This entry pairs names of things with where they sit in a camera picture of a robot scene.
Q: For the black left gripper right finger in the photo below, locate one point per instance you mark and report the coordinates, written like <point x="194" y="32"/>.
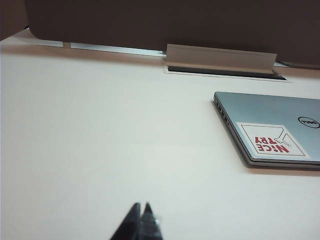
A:
<point x="150" y="225"/>

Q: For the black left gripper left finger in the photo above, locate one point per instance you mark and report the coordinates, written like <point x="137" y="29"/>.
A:
<point x="128" y="225"/>

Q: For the silver partition base rail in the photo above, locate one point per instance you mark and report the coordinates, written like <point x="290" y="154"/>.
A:
<point x="112" y="48"/>

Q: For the dark grey desk partition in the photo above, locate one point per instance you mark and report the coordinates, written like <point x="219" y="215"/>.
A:
<point x="150" y="20"/>

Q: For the silver closed laptop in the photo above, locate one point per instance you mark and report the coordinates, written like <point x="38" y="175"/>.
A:
<point x="265" y="107"/>

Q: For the white red-lettered sticker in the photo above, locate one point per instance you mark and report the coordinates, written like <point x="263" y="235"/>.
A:
<point x="260" y="132"/>

